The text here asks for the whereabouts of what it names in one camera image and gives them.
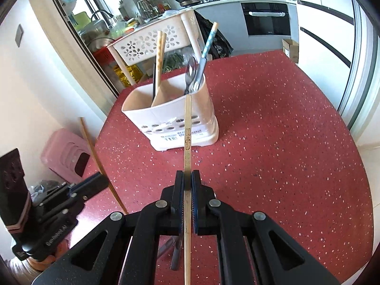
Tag engraved wooden chopstick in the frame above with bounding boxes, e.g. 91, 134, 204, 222
184, 95, 192, 285

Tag cardboard box on floor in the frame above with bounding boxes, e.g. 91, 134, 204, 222
282, 39, 299, 64

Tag plain bamboo chopstick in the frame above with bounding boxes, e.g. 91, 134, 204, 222
79, 117, 129, 214

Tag yellow dotted chopstick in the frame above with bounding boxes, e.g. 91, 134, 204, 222
156, 32, 167, 91

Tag blue patterned chopstick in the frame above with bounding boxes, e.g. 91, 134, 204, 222
192, 21, 219, 91

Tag pink flower-cutout storage cart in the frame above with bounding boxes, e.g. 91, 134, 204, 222
108, 8, 205, 86

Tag white double-door refrigerator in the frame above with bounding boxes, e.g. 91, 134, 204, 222
296, 0, 355, 108

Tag black wok on stove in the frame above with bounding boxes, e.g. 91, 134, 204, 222
176, 0, 201, 7

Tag pink plastic stool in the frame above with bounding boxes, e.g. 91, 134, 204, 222
40, 128, 90, 183

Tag person's left hand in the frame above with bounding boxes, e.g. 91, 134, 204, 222
26, 240, 71, 271

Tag black built-in oven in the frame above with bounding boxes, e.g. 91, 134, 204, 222
241, 3, 290, 36

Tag dark translucent plastic spoon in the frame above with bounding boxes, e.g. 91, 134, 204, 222
184, 56, 197, 95

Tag plain wooden chopstick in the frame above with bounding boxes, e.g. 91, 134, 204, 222
151, 30, 164, 102

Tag red plastic basket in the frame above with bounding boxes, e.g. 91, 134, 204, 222
93, 47, 115, 66

